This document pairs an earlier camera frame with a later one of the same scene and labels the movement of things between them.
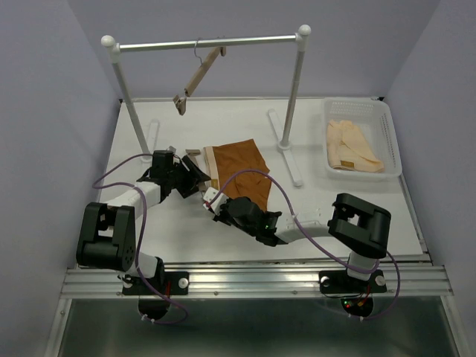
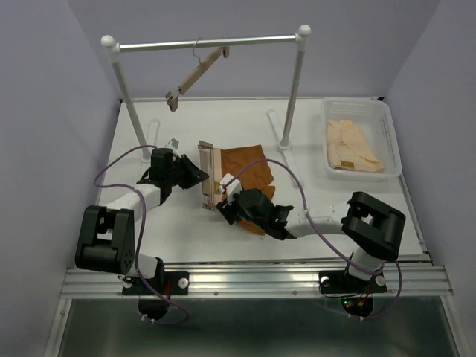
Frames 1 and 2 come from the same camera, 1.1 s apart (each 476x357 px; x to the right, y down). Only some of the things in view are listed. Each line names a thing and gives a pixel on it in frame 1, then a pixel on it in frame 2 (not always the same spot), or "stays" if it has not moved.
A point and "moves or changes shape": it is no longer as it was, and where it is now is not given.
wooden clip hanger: (181, 103) moves or changes shape
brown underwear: (223, 161) stays
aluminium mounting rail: (259, 281) stays
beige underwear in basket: (347, 150) stays
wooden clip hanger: (193, 153) to (210, 161)
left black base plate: (167, 283) stays
